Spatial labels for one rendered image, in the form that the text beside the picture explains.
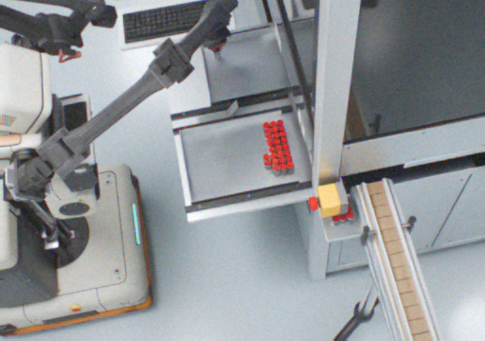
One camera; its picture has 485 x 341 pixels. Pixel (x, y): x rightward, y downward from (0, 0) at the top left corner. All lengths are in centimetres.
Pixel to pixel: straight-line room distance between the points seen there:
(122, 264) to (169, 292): 32
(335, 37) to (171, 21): 126
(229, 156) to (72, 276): 94
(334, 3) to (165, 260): 190
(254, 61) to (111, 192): 91
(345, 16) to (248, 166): 90
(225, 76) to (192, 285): 103
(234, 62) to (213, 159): 39
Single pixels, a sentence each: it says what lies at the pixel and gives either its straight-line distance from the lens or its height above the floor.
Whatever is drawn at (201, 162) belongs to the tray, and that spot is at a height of 88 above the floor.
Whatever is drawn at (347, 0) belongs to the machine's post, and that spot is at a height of 178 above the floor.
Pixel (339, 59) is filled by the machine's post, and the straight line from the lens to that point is 138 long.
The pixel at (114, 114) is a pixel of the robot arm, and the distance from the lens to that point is 168.
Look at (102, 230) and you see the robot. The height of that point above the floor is 28.
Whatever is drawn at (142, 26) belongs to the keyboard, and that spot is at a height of 83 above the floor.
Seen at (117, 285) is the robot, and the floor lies 28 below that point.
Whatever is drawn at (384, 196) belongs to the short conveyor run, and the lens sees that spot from 197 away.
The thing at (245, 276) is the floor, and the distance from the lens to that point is 284.
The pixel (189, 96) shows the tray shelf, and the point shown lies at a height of 88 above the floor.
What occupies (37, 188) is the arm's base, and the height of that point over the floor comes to 119.
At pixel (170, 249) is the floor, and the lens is 293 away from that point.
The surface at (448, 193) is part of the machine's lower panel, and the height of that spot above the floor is 70.
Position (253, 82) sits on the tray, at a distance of 221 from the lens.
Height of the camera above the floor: 271
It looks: 63 degrees down
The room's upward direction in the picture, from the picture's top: 10 degrees counter-clockwise
